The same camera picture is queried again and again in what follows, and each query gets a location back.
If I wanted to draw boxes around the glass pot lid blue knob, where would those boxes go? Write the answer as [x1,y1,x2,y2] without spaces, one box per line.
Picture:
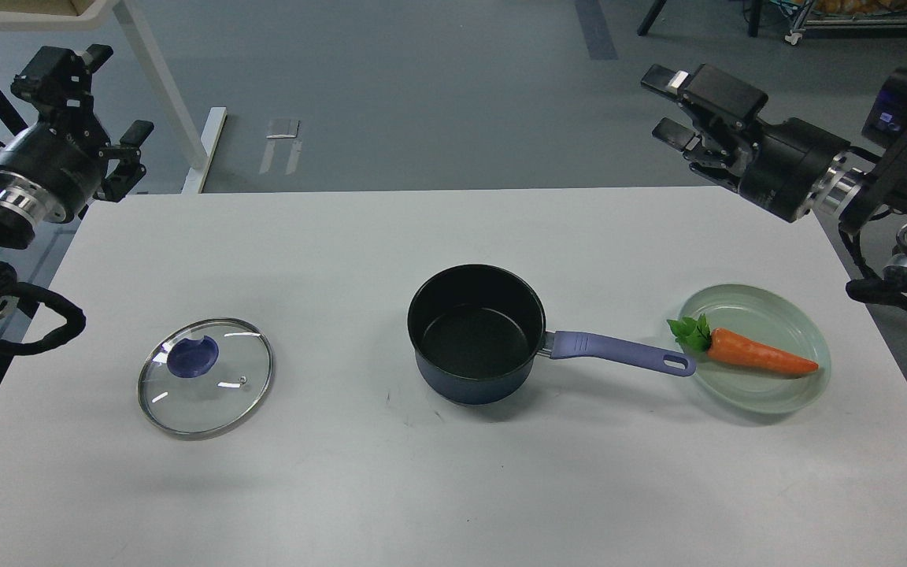
[136,317,275,440]

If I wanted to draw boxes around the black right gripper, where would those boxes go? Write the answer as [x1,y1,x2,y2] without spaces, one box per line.
[641,64,852,222]

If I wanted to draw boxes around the blue saucepan with handle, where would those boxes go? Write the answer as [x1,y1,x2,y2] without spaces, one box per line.
[406,263,698,406]

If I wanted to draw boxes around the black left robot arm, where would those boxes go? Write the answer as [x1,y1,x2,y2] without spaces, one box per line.
[0,44,154,356]

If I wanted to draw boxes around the wheeled metal cart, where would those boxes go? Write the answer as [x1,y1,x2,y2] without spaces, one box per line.
[783,1,907,46]

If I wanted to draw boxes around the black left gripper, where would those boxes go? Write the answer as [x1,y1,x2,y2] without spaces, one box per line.
[0,44,154,224]

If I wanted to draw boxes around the orange toy carrot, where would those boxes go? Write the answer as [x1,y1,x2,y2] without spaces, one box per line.
[666,315,820,377]

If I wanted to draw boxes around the pale green glass plate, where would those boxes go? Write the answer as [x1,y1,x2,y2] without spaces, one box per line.
[667,283,831,416]

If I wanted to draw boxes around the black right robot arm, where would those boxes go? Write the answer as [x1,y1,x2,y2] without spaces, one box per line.
[641,65,907,312]

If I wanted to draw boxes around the white desk frame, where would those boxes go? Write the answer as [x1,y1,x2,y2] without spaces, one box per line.
[0,1,229,195]

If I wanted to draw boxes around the black furniture legs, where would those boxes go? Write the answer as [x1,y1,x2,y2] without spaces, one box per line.
[635,1,766,39]

